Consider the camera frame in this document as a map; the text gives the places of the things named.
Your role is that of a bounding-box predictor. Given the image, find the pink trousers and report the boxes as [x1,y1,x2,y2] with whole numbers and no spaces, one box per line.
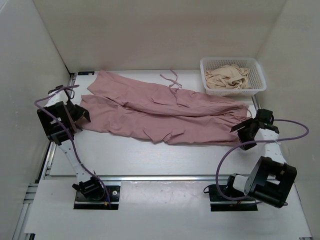
[80,71,249,145]

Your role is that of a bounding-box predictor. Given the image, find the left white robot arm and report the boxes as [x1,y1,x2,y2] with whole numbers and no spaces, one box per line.
[34,85,108,201]

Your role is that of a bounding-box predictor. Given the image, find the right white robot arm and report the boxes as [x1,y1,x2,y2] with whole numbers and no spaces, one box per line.
[224,109,297,208]

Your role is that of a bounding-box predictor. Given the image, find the beige trousers in basket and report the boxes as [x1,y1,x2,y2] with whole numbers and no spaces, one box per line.
[204,64,251,90]

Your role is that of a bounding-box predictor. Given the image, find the white plastic basket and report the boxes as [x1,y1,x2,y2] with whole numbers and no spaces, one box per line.
[200,57,267,97]

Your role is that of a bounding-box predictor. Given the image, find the aluminium rail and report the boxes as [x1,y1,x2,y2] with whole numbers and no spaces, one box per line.
[44,174,229,182]

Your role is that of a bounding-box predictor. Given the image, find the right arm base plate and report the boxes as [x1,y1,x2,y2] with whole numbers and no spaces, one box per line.
[203,184,258,212]

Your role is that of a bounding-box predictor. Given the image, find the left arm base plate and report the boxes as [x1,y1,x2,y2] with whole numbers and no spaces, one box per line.
[73,182,121,211]

